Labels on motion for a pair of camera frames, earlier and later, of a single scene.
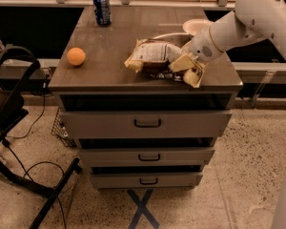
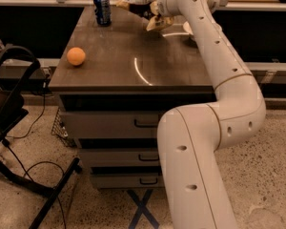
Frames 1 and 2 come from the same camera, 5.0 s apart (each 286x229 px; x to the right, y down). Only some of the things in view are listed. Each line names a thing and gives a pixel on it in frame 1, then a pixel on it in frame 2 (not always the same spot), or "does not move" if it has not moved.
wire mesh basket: (59, 130) does not move
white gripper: (201, 48) → (165, 1)
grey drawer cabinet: (138, 131) does not move
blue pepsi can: (102, 9) does not move
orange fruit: (76, 56) does not move
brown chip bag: (153, 57) → (138, 1)
